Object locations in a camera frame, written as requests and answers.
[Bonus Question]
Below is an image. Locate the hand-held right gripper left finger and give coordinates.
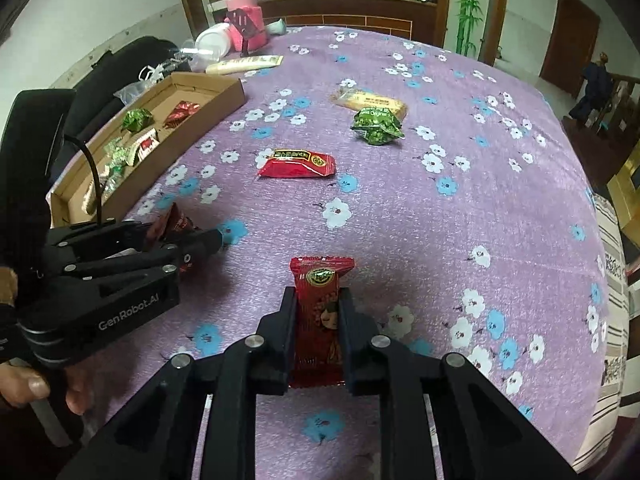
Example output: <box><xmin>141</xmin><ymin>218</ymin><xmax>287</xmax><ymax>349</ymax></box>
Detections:
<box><xmin>55</xmin><ymin>286</ymin><xmax>298</xmax><ymax>480</ymax></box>

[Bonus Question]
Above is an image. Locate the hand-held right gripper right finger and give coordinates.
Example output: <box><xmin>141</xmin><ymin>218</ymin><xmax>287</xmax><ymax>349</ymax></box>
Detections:
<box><xmin>340</xmin><ymin>287</ymin><xmax>576</xmax><ymax>480</ymax></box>

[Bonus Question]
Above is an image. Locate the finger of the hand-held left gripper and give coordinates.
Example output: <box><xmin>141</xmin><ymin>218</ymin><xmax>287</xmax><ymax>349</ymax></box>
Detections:
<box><xmin>60</xmin><ymin>229</ymin><xmax>224</xmax><ymax>292</ymax></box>
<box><xmin>47</xmin><ymin>220</ymin><xmax>157</xmax><ymax>262</ymax></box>

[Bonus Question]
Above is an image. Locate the dark red candy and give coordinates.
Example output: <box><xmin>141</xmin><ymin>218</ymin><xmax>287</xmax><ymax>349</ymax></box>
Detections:
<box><xmin>147</xmin><ymin>202</ymin><xmax>201</xmax><ymax>276</ymax></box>

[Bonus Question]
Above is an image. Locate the red packet with round logo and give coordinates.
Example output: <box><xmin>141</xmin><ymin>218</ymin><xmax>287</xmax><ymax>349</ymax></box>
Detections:
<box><xmin>257</xmin><ymin>147</ymin><xmax>337</xmax><ymax>180</ymax></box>
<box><xmin>290</xmin><ymin>255</ymin><xmax>356</xmax><ymax>388</ymax></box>

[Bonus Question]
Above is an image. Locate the cardboard box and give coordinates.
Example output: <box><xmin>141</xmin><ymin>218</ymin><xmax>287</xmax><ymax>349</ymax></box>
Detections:
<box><xmin>50</xmin><ymin>72</ymin><xmax>246</xmax><ymax>228</ymax></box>

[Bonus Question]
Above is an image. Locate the person's left hand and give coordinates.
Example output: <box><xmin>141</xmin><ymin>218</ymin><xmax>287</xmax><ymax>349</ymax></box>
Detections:
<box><xmin>0</xmin><ymin>359</ymin><xmax>96</xmax><ymax>417</ymax></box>

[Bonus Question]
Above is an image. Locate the brown snack packet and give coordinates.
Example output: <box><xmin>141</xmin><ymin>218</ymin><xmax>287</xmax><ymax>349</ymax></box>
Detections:
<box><xmin>81</xmin><ymin>180</ymin><xmax>102</xmax><ymax>217</ymax></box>

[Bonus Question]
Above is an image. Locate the green white snack packet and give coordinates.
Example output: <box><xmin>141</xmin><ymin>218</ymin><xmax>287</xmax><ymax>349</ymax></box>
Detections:
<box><xmin>104</xmin><ymin>137</ymin><xmax>138</xmax><ymax>170</ymax></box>

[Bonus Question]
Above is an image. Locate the clear plastic bag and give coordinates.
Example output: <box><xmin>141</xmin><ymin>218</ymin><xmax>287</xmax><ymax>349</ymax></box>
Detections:
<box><xmin>114</xmin><ymin>80</ymin><xmax>151</xmax><ymax>103</ymax></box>

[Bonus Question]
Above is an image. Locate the purple floral tablecloth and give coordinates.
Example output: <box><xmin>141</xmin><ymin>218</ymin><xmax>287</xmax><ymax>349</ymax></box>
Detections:
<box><xmin>50</xmin><ymin>25</ymin><xmax>626</xmax><ymax>480</ymax></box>

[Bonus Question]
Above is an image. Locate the black chair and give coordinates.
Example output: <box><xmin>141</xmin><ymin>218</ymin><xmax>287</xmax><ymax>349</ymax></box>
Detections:
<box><xmin>67</xmin><ymin>36</ymin><xmax>193</xmax><ymax>146</ymax></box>

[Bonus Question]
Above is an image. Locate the long beige packet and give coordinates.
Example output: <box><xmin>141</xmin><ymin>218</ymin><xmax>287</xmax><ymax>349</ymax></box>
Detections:
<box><xmin>205</xmin><ymin>55</ymin><xmax>283</xmax><ymax>75</ymax></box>

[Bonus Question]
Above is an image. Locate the green pea snack packet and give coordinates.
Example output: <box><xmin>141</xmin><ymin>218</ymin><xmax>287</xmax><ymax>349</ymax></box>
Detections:
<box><xmin>350</xmin><ymin>106</ymin><xmax>406</xmax><ymax>147</ymax></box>

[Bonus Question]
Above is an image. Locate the beige snack bar packet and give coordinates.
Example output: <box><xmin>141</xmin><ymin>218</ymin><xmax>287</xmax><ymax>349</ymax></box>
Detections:
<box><xmin>332</xmin><ymin>87</ymin><xmax>410</xmax><ymax>118</ymax></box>

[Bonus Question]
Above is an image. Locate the pink bag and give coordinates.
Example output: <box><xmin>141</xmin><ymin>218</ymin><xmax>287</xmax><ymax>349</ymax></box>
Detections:
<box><xmin>225</xmin><ymin>6</ymin><xmax>266</xmax><ymax>53</ymax></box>

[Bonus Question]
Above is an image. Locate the striped cushion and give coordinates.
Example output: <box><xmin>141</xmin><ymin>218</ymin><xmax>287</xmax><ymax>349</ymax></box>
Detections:
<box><xmin>570</xmin><ymin>192</ymin><xmax>640</xmax><ymax>473</ymax></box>

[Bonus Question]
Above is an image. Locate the wooden counter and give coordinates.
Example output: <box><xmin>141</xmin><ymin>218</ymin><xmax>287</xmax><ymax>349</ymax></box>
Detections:
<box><xmin>255</xmin><ymin>0</ymin><xmax>441</xmax><ymax>46</ymax></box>

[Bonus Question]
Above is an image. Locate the yellow framed furniture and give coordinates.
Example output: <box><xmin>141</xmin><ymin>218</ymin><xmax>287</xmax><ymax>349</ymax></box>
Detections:
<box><xmin>606</xmin><ymin>150</ymin><xmax>640</xmax><ymax>231</ymax></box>

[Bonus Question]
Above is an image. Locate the brown wooden door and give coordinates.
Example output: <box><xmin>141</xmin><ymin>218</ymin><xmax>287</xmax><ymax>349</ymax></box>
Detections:
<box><xmin>537</xmin><ymin>0</ymin><xmax>601</xmax><ymax>97</ymax></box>

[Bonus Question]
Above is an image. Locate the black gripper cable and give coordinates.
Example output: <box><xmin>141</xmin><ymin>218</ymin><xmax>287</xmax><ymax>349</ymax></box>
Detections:
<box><xmin>62</xmin><ymin>132</ymin><xmax>108</xmax><ymax>223</ymax></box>

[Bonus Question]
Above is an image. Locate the green bamboo wall decoration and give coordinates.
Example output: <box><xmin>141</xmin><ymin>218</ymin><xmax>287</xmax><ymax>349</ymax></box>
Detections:
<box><xmin>452</xmin><ymin>0</ymin><xmax>488</xmax><ymax>58</ymax></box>

